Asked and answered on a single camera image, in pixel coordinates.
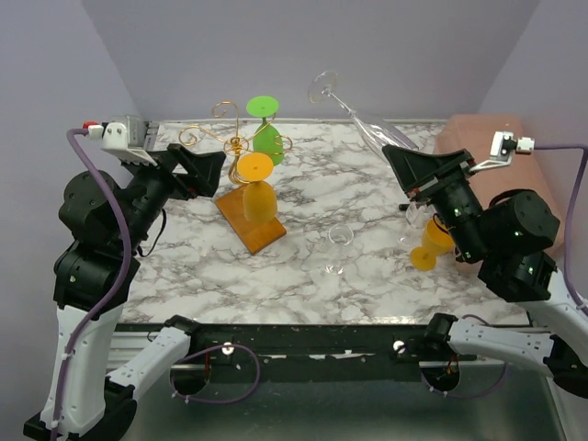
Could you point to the gold wire glass rack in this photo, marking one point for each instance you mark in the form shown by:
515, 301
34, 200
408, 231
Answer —
236, 145

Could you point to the green wine glass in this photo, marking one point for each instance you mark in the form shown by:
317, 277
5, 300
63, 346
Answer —
267, 139

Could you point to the clear glass on table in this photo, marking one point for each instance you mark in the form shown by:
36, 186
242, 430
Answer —
416, 218

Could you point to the clear wine glass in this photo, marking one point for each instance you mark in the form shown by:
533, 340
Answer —
338, 247
375, 132

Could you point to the orange wine glass on table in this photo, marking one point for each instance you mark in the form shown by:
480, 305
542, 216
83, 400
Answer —
435, 242

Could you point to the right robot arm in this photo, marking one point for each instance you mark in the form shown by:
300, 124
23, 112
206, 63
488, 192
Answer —
509, 240

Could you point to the orange hanging wine glass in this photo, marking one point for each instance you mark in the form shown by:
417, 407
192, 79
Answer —
259, 198

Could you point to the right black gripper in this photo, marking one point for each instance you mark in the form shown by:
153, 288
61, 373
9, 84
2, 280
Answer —
413, 168

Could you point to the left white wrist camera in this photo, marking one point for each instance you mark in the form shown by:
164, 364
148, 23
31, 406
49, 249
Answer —
123, 137

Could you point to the wooden rack base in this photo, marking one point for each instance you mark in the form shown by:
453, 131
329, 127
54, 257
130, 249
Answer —
255, 236

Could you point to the black mounting rail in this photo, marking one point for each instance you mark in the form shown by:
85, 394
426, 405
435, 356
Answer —
309, 353

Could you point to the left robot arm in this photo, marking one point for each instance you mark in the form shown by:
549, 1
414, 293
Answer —
93, 278

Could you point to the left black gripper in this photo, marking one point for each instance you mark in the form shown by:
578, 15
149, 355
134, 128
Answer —
203, 170

